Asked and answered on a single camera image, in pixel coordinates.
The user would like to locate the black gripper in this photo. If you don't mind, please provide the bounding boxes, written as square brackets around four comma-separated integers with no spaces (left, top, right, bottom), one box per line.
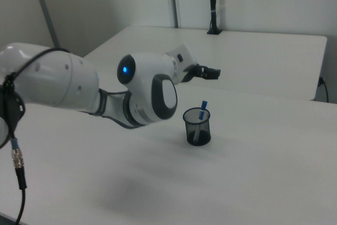
[183,64,221,82]

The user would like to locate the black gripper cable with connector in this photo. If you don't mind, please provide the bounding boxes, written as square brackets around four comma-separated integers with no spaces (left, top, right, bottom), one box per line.
[0,47,72,225]

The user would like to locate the black power cable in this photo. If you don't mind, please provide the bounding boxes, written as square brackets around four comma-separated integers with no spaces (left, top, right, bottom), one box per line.
[318,76,330,103]

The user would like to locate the white side table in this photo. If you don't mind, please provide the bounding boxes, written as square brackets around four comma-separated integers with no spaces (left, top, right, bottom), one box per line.
[83,26,328,102]

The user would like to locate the black mesh pen cup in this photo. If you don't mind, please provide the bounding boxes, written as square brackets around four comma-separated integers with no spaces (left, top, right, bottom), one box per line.
[182,107,212,146]

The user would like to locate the blue white marker pen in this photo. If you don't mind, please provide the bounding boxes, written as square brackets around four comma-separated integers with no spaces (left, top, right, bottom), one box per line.
[194,100,209,141]

